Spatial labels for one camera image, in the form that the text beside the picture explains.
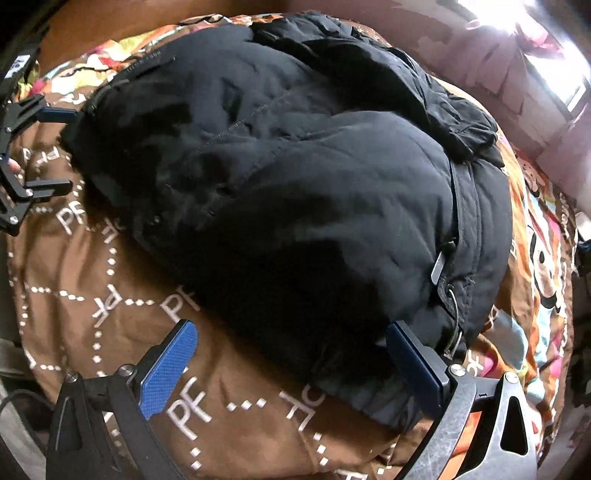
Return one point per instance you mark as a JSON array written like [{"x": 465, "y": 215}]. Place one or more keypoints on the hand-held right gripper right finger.
[{"x": 415, "y": 369}]

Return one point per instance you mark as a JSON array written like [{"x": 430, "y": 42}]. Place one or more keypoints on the window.
[{"x": 554, "y": 41}]

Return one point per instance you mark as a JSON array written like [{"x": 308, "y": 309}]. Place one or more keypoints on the pink curtain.
[{"x": 521, "y": 83}]

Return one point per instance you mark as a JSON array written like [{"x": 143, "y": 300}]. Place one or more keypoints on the brown printed blanket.
[{"x": 115, "y": 286}]

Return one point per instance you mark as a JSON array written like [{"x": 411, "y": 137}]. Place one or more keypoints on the person's left hand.
[{"x": 11, "y": 167}]

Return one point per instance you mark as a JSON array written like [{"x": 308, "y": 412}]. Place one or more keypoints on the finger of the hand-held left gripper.
[
  {"x": 44, "y": 190},
  {"x": 55, "y": 115}
]

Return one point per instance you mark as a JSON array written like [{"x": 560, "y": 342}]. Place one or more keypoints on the wooden headboard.
[{"x": 92, "y": 27}]

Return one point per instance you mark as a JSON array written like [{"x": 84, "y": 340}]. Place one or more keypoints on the black padded jacket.
[{"x": 286, "y": 194}]

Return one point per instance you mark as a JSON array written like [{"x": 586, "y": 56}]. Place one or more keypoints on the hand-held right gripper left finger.
[{"x": 164, "y": 374}]

